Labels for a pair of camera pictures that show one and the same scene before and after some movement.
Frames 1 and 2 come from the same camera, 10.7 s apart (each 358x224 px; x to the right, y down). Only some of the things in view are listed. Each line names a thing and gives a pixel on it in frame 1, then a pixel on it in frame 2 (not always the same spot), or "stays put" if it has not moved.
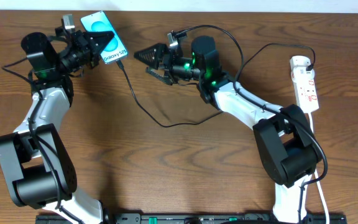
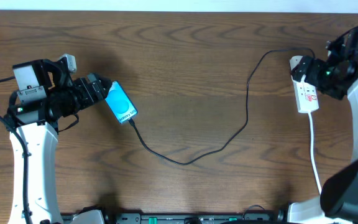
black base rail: [234, 218] stays put
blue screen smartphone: [99, 22] → [122, 106]
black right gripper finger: [153, 55] → [302, 68]
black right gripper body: [181, 68] → [325, 78]
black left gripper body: [77, 56] → [74, 97]
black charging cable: [309, 68] → [242, 126]
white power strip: [304, 83] stays put
